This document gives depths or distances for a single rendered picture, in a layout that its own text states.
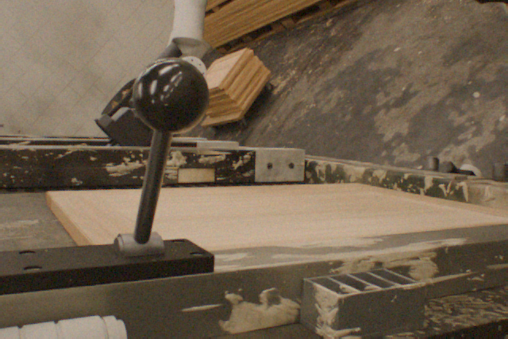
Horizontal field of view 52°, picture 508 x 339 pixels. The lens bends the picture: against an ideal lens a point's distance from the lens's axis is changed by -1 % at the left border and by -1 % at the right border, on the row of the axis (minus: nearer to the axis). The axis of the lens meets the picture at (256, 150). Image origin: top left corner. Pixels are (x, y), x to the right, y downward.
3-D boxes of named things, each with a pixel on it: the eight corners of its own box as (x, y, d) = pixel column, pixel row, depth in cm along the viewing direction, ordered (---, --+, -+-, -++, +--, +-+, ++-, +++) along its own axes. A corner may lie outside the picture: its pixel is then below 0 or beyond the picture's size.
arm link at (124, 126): (132, 162, 112) (171, 123, 116) (145, 167, 104) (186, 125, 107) (90, 120, 108) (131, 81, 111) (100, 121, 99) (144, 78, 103)
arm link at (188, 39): (189, 97, 118) (194, 39, 119) (201, 92, 110) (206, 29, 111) (161, 93, 116) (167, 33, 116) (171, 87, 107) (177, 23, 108)
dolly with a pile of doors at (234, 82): (282, 81, 423) (248, 45, 406) (248, 130, 401) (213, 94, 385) (240, 93, 473) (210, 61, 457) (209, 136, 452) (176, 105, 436)
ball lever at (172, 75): (174, 283, 31) (228, 81, 25) (109, 290, 29) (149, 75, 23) (158, 240, 34) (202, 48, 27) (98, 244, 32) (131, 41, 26)
